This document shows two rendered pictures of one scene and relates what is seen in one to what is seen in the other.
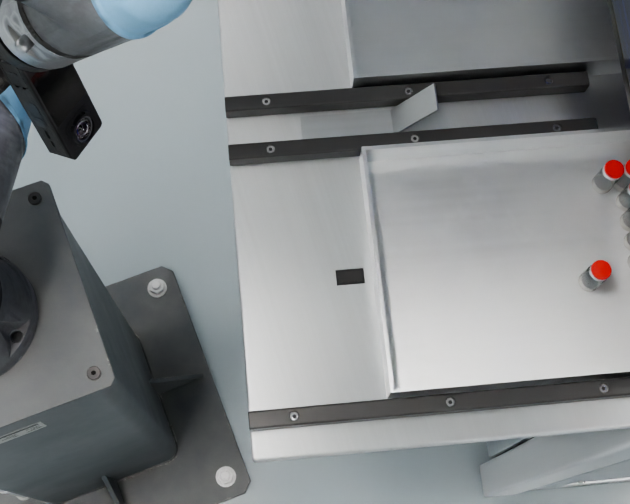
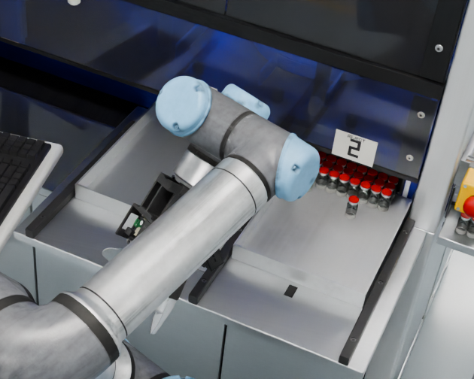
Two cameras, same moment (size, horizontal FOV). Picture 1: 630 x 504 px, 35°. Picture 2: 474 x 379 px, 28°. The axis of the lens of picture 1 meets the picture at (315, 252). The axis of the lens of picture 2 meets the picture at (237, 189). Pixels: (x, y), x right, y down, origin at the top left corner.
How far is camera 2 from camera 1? 1.10 m
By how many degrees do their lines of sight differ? 43
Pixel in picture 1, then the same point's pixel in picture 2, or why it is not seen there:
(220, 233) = not seen: outside the picture
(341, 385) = (344, 321)
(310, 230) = (255, 292)
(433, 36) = not seen: hidden behind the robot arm
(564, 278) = (343, 222)
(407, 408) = (375, 298)
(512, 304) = (344, 244)
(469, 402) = (384, 276)
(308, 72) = not seen: hidden behind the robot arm
